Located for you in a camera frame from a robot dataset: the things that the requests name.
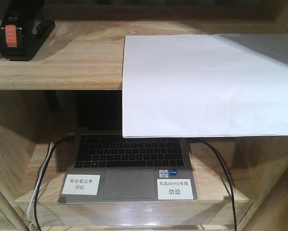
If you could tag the white paper sheets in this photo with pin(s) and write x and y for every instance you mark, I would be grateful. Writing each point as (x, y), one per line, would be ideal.
(224, 85)

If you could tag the black stapler with orange button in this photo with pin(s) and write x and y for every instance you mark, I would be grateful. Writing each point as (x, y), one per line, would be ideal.
(18, 41)

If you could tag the white label sticker left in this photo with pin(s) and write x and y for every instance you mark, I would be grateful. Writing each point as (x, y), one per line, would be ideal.
(81, 184)

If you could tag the white label sticker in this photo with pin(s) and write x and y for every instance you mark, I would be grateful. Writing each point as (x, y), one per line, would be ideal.
(174, 189)
(81, 184)

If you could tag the white label sticker right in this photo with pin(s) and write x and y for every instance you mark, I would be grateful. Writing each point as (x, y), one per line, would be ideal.
(174, 189)

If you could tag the silver laptop with black keyboard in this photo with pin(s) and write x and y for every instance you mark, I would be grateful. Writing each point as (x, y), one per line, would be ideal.
(128, 167)

